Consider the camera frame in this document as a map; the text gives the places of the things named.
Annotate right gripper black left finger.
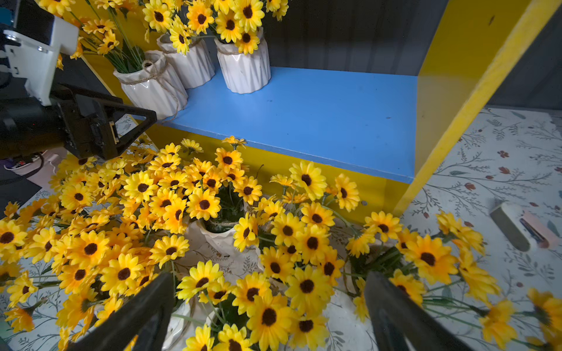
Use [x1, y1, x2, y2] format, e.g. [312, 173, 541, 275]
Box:
[68, 273, 175, 350]

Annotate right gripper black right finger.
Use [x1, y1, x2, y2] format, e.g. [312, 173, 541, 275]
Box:
[364, 272, 471, 350]

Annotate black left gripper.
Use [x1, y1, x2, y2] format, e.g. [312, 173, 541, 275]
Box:
[56, 94, 157, 160]

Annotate sunflower pot top shelf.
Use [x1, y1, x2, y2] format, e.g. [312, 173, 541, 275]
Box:
[345, 211, 561, 350]

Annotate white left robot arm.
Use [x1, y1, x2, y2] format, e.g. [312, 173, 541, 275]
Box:
[1, 84, 157, 160]

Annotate yellow wooden shelf unit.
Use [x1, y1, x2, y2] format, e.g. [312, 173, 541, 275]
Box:
[148, 1, 561, 214]

